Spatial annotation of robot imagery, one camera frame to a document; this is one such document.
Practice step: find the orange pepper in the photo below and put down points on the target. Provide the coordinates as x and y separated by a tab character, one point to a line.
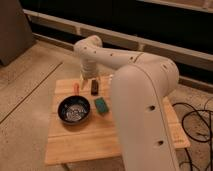
76	88

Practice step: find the black bowl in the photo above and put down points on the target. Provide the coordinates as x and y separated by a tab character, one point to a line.
74	110

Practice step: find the green sponge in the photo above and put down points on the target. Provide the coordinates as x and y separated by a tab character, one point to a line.
101	105

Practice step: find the grey cabinet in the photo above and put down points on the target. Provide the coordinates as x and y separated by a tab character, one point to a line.
15	33

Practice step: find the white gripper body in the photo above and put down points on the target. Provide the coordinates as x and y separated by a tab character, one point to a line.
89	70

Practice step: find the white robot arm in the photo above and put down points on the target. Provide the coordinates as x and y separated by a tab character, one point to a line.
139	84

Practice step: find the dark brown rectangular block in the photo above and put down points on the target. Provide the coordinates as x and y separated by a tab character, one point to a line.
94	87

